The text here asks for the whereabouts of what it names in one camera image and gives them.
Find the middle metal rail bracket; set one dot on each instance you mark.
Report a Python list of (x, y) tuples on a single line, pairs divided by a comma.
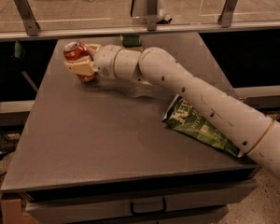
[(152, 14)]

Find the black drawer handle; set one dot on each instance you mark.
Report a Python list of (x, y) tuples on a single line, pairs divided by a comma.
[(148, 206)]

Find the left metal rail bracket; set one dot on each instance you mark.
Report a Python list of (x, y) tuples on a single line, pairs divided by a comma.
[(30, 24)]

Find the grey drawer with handle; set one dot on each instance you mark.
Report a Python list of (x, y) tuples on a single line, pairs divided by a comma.
[(190, 205)]

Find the metal rail bracket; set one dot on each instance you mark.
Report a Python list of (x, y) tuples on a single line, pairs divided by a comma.
[(226, 16), (152, 14), (30, 24)]

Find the green yellow sponge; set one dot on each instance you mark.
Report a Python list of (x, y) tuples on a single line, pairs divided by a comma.
[(131, 41)]

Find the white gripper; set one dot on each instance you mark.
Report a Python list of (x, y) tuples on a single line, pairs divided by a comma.
[(104, 61)]

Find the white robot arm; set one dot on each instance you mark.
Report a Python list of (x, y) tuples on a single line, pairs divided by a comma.
[(255, 134)]

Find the red coke can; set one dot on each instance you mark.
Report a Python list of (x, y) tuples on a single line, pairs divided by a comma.
[(76, 51)]

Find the right metal rail bracket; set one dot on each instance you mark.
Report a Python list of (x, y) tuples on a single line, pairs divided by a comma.
[(226, 16)]

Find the green jalapeno chips bag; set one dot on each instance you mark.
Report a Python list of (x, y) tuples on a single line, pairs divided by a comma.
[(184, 118)]

